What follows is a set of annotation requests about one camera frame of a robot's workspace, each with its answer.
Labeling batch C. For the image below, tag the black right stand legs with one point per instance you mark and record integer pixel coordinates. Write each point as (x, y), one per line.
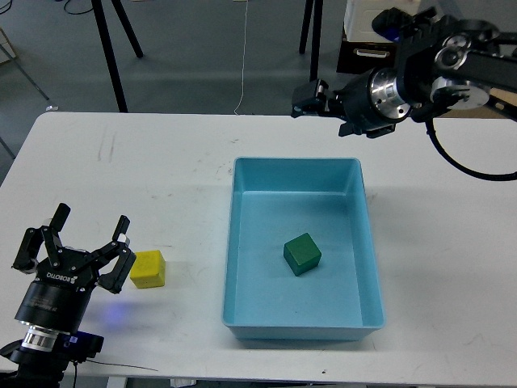
(312, 26)

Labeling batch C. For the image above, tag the yellow cube block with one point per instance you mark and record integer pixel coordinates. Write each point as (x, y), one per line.
(148, 270)

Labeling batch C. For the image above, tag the grey chair frame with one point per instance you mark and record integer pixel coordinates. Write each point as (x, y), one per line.
(21, 97)

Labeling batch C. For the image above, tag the white storage box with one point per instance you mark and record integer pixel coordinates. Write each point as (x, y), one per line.
(359, 15)

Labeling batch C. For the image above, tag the green cube block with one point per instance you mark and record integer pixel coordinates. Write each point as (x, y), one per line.
(302, 254)

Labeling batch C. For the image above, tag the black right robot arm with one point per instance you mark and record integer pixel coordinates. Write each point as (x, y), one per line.
(441, 64)

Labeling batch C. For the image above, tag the black storage box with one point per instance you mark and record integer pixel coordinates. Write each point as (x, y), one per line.
(358, 57)

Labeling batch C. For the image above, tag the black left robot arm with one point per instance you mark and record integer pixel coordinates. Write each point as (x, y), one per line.
(43, 355)

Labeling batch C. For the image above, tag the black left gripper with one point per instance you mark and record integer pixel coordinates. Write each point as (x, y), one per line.
(58, 297)

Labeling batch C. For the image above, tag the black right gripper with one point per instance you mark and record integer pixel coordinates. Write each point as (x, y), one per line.
(368, 103)

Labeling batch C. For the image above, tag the light blue plastic bin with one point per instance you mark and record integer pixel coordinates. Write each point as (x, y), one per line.
(274, 200)

